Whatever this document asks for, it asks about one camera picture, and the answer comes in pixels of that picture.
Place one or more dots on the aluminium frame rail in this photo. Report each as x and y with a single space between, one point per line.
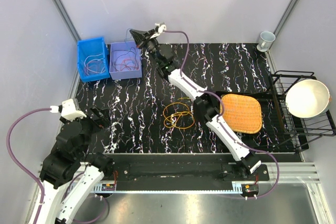
289 172

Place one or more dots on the blue plastic bin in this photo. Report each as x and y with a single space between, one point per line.
92 59

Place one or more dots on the black wire dish rack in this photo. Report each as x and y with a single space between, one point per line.
314 128

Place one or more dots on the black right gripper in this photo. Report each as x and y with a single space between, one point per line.
139 37

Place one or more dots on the lavender plastic box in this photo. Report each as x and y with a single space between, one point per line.
125 61

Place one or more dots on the white ceramic mug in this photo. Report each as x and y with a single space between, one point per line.
265 41

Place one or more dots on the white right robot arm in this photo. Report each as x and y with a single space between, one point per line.
207 106

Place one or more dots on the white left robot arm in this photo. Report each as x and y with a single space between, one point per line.
68 174

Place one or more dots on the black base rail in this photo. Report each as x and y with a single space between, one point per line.
181 173

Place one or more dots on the large white bowl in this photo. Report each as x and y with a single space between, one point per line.
308 98

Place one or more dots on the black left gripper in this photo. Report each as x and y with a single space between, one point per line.
104 116

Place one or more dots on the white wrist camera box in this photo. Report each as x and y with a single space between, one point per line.
71 108

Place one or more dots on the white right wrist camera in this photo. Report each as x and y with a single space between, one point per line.
160 28

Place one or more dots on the orange woven mat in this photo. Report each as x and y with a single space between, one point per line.
242 113

